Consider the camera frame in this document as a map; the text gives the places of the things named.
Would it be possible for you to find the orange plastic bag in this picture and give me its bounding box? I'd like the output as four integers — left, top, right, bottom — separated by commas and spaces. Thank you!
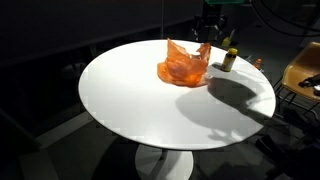
157, 38, 213, 88

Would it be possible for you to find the yellow cap pill bottle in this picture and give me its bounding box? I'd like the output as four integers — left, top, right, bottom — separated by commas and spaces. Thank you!
220, 47, 239, 73

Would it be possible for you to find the yellow spray bottle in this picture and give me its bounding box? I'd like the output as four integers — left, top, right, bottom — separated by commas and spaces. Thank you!
221, 29, 236, 48

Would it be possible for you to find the small orange bottle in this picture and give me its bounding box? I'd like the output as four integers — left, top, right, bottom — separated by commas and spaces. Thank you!
253, 58, 263, 70

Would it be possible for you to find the thin vertical pole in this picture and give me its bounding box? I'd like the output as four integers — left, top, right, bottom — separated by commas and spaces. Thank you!
160, 0, 165, 40

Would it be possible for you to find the tan plastic chair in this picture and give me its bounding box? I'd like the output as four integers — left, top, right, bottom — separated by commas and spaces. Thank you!
273, 41, 320, 116

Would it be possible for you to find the black object on chair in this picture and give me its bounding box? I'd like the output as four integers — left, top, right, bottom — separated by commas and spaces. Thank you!
298, 73, 320, 90

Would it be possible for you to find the white table pedestal base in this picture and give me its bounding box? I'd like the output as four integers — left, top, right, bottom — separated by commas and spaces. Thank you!
134, 143, 194, 180

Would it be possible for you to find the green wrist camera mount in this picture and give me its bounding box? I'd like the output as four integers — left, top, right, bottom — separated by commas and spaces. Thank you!
204, 0, 248, 5

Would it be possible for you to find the black cable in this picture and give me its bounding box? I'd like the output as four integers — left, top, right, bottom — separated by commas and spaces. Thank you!
249, 0, 320, 38

